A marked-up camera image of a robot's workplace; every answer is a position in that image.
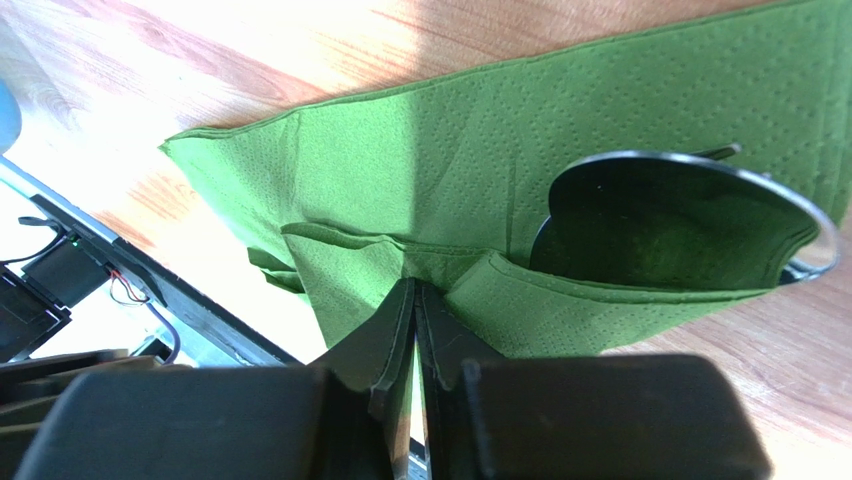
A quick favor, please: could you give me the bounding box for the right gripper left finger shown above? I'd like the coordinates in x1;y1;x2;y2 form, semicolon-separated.
310;279;416;466

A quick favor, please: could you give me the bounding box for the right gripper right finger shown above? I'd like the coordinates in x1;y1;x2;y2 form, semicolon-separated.
415;282;505;466

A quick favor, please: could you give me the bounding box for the green paper napkin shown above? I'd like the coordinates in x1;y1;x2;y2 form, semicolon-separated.
162;1;851;357

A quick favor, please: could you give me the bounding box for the silver spoon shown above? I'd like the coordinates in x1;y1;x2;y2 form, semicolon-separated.
529;144;841;292

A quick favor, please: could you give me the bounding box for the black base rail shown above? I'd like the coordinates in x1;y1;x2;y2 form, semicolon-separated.
1;158;298;367

